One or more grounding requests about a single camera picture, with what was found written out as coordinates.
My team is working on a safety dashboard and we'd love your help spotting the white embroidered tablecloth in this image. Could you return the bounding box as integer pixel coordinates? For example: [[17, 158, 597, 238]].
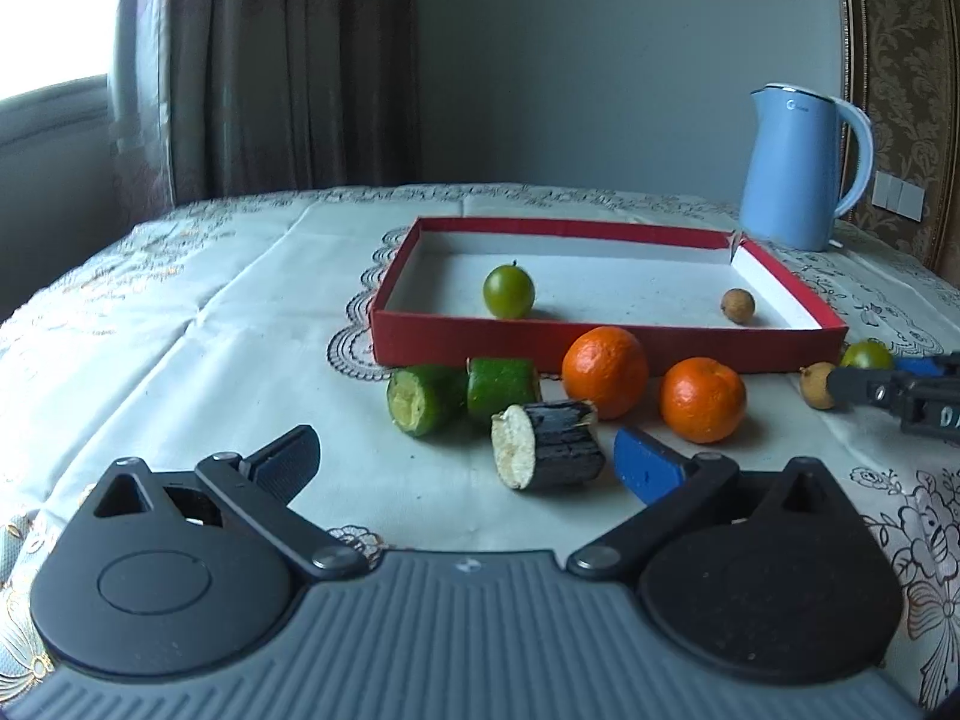
[[0, 181, 960, 713]]

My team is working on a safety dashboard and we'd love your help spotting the white vertical pipe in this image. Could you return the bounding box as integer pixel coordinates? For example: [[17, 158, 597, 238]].
[[111, 0, 155, 203]]

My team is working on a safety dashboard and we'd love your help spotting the round green fruit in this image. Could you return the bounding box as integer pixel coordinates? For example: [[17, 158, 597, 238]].
[[482, 261, 537, 320], [840, 340, 895, 371]]

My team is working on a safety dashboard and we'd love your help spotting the orange mandarin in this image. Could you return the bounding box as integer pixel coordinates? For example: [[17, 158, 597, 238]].
[[562, 325, 650, 421], [660, 357, 748, 444]]

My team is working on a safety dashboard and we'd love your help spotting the brown patterned curtain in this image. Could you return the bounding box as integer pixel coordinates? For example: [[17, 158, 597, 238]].
[[146, 0, 421, 207]]

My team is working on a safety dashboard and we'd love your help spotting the ornate brown headboard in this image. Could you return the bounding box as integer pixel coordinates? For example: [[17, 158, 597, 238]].
[[836, 0, 960, 278]]

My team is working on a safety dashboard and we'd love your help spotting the light blue electric kettle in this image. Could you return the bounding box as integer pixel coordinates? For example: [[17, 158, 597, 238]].
[[739, 82, 875, 252]]

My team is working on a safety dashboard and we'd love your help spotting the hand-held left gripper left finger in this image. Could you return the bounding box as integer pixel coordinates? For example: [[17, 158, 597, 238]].
[[71, 424, 370, 582]]

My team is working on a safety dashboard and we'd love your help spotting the green cucumber piece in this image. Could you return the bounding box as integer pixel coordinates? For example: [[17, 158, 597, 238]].
[[466, 357, 542, 423], [386, 364, 470, 438]]

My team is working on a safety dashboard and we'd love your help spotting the red shallow cardboard box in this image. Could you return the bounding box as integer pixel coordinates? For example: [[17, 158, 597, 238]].
[[370, 216, 850, 376]]

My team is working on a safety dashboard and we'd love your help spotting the white wall switch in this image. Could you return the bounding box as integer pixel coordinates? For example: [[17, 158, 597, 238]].
[[874, 171, 925, 222]]

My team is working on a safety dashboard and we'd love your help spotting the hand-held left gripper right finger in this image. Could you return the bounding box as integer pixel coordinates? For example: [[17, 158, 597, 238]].
[[566, 426, 863, 582]]

